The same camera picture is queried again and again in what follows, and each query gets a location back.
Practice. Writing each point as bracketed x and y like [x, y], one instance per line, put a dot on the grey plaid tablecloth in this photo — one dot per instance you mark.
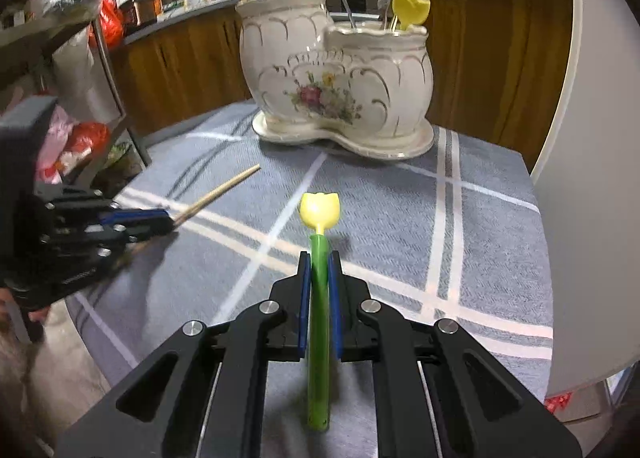
[400, 218]

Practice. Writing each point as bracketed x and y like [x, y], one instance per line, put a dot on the small red packet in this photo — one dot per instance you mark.
[559, 404]

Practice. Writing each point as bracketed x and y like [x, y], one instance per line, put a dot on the long wooden kitchen cabinet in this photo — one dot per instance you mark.
[175, 72]

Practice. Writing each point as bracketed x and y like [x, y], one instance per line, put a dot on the white floral ceramic utensil holder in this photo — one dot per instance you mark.
[310, 57]

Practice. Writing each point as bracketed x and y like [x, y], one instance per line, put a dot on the pink plastic bag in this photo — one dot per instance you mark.
[52, 147]

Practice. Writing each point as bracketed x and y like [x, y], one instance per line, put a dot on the white plastic bag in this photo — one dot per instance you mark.
[80, 72]

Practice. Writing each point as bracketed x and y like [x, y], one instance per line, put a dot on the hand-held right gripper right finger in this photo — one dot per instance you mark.
[335, 308]

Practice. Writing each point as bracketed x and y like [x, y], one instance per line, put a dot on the white panel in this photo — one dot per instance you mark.
[590, 188]

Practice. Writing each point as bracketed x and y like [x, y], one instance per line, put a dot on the person's left hand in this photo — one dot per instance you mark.
[6, 305]

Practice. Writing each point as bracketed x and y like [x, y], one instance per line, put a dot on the metal shelf rack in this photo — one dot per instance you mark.
[107, 82]

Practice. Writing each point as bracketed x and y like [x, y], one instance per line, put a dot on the short wooden kitchen cabinet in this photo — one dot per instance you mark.
[490, 62]

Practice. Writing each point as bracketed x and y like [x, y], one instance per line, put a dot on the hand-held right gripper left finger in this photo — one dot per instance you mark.
[302, 308]

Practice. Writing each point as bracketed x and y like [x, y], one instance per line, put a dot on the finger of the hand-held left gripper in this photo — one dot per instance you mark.
[145, 232]
[130, 218]

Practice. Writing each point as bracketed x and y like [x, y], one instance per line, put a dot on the red plastic bag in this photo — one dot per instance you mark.
[107, 17]
[92, 137]

